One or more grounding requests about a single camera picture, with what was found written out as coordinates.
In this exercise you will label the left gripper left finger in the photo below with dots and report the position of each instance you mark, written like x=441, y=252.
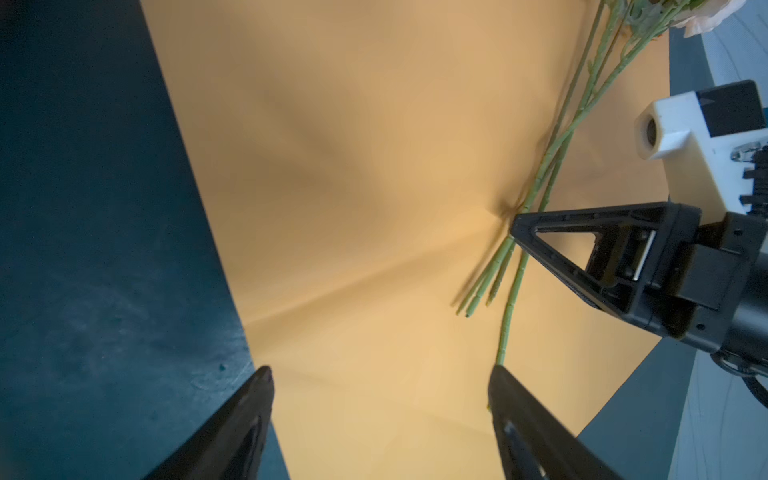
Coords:
x=230, y=444

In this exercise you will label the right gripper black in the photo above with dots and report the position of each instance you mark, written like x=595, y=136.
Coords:
x=652, y=265

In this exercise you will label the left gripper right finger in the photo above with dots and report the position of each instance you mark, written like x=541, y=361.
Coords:
x=532, y=443

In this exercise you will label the pink fake flower spray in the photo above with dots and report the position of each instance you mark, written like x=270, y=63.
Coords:
x=620, y=31

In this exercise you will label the peach fake flower spray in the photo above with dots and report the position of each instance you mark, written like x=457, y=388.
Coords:
x=695, y=17

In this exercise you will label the orange wrapping paper sheet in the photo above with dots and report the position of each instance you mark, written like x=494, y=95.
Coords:
x=355, y=160

